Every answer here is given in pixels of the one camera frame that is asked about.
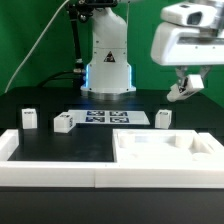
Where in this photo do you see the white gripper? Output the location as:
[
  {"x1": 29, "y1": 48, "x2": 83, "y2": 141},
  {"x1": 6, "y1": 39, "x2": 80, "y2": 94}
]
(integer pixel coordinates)
[{"x1": 151, "y1": 22, "x2": 224, "y2": 92}]

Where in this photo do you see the white square tabletop part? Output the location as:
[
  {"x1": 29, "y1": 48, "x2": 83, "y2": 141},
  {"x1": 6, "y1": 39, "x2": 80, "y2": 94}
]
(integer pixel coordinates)
[{"x1": 112, "y1": 129, "x2": 214, "y2": 164}]

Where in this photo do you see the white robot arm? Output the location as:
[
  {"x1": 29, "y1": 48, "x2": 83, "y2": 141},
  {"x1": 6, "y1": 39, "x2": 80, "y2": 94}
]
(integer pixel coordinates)
[{"x1": 81, "y1": 0, "x2": 224, "y2": 102}]

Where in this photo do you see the white U-shaped fence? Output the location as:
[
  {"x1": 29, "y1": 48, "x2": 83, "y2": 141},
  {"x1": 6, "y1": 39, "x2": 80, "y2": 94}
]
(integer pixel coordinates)
[{"x1": 0, "y1": 129, "x2": 224, "y2": 189}]

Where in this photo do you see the AprilTag base sheet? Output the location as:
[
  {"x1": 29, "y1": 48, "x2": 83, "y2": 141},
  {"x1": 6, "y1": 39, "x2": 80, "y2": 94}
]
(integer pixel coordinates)
[{"x1": 69, "y1": 110, "x2": 150, "y2": 125}]

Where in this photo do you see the black cable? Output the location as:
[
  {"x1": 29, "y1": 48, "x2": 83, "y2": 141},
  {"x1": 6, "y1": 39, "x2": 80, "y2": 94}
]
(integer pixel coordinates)
[{"x1": 37, "y1": 69, "x2": 84, "y2": 88}]

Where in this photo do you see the white cable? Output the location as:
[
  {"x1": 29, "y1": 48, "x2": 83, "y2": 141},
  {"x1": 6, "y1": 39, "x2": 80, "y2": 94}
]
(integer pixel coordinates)
[{"x1": 3, "y1": 0, "x2": 72, "y2": 94}]

